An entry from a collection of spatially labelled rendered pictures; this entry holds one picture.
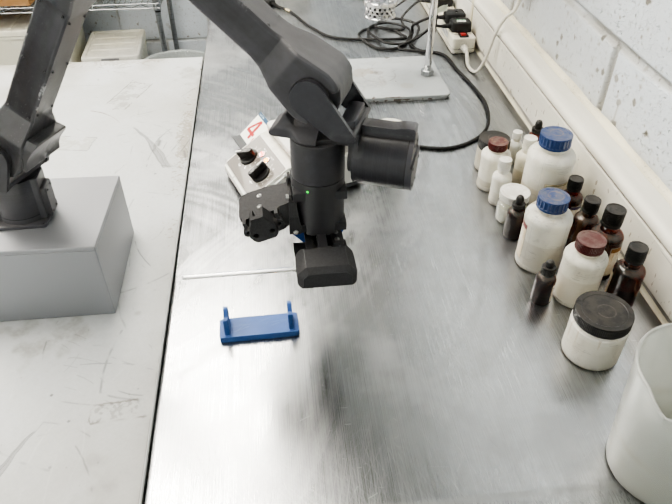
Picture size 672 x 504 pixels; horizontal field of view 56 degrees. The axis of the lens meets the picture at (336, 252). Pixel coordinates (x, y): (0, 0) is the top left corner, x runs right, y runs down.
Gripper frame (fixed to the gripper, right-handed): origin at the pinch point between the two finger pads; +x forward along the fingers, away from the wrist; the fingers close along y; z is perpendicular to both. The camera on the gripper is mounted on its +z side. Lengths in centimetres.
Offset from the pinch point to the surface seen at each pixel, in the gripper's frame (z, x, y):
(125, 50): 65, 70, -238
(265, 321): 6.9, 10.1, -0.3
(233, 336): 11.0, 10.1, 1.8
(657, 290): -43.9, 7.5, 2.7
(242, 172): 9.1, 7.6, -31.4
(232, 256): 11.1, 11.2, -14.9
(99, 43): 78, 70, -247
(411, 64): -29, 10, -75
